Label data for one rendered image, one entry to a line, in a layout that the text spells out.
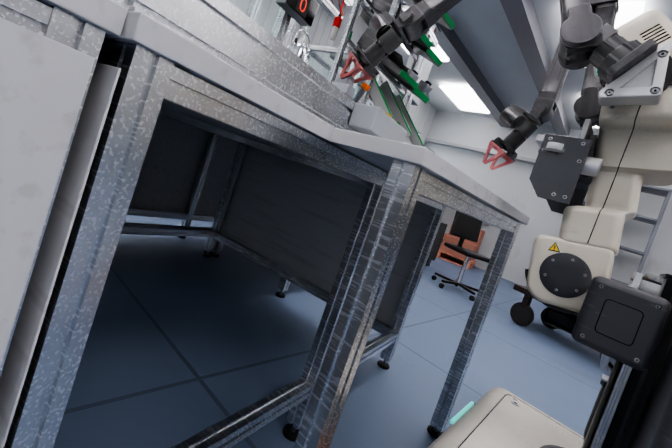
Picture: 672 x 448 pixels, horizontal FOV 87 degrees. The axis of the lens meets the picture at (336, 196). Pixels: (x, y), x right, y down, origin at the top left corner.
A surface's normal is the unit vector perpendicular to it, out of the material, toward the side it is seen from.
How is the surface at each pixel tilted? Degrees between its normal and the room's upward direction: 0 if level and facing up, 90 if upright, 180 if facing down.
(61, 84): 90
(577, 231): 90
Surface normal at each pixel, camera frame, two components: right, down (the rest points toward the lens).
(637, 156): -0.61, -0.18
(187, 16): 0.81, 0.30
